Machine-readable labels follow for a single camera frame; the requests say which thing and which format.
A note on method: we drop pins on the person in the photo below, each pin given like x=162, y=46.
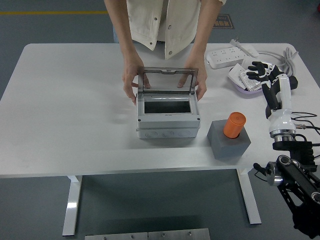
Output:
x=150, y=25

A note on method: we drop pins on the labelled white packet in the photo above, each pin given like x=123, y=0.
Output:
x=252, y=85

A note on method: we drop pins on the grey plastic junction box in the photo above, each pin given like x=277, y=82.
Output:
x=167, y=123

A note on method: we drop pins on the purple plastic tray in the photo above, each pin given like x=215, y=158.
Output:
x=246, y=93

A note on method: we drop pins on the white square socket plate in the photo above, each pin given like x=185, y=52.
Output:
x=246, y=62

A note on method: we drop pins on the black power adapter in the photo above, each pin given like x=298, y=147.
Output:
x=294, y=83

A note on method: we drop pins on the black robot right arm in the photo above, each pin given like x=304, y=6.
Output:
x=297, y=175

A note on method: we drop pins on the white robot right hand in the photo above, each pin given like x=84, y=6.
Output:
x=283, y=100

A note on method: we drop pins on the black floor sign sticker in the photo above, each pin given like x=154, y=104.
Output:
x=225, y=23

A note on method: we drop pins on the plain white packet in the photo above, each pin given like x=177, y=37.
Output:
x=235, y=75

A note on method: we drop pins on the person's left forearm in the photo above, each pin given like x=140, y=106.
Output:
x=202, y=32

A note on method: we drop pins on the orange cylindrical battery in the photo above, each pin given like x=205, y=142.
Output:
x=233, y=125

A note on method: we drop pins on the white power strip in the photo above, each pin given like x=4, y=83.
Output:
x=225, y=57

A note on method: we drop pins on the grey foam block holder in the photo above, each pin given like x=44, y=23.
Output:
x=230, y=150

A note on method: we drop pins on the grey metal plate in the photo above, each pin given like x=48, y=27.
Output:
x=180, y=235
x=117, y=236

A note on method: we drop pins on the person's right hand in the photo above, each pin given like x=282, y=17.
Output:
x=130, y=77

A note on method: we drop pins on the person's right forearm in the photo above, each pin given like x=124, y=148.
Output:
x=122, y=30

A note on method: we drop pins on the person's left hand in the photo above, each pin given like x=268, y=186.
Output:
x=201, y=77

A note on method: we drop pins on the white table leg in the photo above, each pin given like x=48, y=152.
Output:
x=72, y=205
x=250, y=200

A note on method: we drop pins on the white power plug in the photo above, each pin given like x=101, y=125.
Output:
x=248, y=50

